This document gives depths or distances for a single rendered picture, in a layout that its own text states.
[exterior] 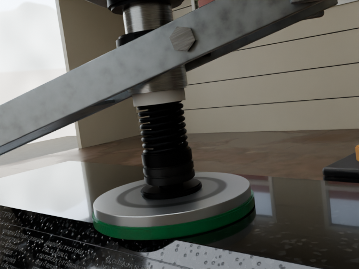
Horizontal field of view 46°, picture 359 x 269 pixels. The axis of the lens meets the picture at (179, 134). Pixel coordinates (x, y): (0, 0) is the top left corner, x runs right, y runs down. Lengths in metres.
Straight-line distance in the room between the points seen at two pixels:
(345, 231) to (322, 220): 0.04
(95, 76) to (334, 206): 0.33
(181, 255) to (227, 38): 0.24
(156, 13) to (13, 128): 0.24
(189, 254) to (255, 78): 7.20
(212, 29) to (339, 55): 6.47
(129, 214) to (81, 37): 8.59
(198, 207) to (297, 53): 6.77
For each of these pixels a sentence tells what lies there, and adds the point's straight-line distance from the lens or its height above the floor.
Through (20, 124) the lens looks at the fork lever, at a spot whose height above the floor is 0.97.
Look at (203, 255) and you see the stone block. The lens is 0.45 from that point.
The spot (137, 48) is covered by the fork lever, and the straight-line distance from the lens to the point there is 0.51.
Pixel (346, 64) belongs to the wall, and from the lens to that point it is 6.91.
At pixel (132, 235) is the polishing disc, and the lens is 0.49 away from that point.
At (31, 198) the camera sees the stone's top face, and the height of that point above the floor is 0.82.
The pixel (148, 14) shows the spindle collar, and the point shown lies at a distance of 0.54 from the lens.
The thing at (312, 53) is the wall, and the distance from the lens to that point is 7.10.
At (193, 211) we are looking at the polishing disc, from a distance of 0.48.
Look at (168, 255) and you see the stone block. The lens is 0.48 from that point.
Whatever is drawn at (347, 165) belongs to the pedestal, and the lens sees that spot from 1.13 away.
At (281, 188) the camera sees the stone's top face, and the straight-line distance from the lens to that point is 0.64.
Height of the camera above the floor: 0.99
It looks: 7 degrees down
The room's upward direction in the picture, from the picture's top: 7 degrees counter-clockwise
